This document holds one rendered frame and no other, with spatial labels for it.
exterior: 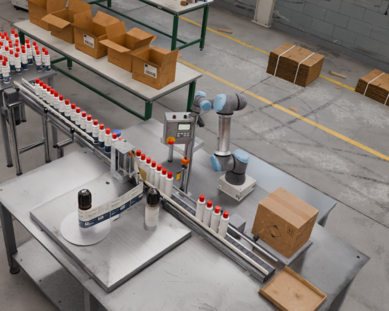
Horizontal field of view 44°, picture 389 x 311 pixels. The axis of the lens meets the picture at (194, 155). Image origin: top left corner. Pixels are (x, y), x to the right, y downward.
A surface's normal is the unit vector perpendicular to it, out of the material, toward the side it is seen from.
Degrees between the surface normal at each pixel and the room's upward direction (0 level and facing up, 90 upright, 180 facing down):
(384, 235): 0
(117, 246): 0
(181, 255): 0
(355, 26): 90
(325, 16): 90
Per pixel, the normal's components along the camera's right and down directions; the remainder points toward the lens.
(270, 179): 0.11, -0.80
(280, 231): -0.68, 0.37
